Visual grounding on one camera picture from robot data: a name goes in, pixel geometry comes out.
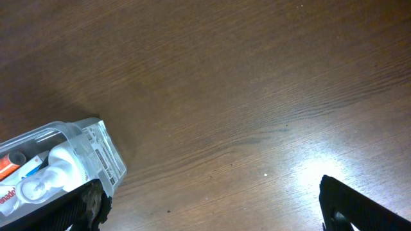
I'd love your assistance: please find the orange tablet tube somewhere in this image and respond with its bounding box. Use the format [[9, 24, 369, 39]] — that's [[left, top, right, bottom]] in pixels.
[[1, 151, 26, 180]]

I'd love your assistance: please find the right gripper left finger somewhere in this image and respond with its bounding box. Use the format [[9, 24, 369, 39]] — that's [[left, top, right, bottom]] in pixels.
[[1, 179, 112, 231]]

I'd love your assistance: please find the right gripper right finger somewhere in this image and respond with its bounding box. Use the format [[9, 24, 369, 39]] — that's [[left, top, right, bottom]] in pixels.
[[319, 175, 410, 231]]

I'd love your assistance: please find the clear plastic container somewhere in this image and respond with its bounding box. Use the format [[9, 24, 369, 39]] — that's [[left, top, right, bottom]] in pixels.
[[1, 117, 127, 226]]

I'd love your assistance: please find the white Panadol box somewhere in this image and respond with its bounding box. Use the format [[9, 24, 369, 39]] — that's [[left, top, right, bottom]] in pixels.
[[1, 151, 49, 216]]

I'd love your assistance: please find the white spray bottle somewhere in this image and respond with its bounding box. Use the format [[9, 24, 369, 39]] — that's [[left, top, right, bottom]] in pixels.
[[15, 142, 90, 204]]

